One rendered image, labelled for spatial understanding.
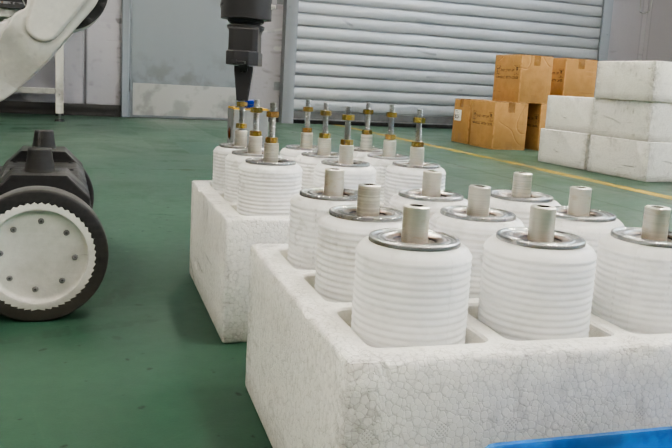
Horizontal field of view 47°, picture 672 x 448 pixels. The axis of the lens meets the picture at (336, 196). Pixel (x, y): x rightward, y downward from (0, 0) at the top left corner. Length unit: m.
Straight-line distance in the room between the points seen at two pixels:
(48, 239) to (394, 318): 0.71
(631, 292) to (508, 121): 4.26
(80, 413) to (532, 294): 0.52
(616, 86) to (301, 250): 3.15
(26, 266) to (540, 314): 0.80
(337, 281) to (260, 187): 0.42
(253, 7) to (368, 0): 5.35
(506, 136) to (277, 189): 3.92
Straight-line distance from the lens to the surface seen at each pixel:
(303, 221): 0.82
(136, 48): 6.25
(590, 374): 0.65
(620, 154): 3.83
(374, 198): 0.73
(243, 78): 1.36
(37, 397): 0.97
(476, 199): 0.77
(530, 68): 5.02
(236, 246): 1.08
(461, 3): 7.06
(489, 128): 4.95
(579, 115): 4.12
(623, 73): 3.85
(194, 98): 6.30
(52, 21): 1.36
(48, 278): 1.22
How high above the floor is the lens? 0.38
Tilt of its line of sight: 9 degrees down
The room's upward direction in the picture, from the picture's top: 3 degrees clockwise
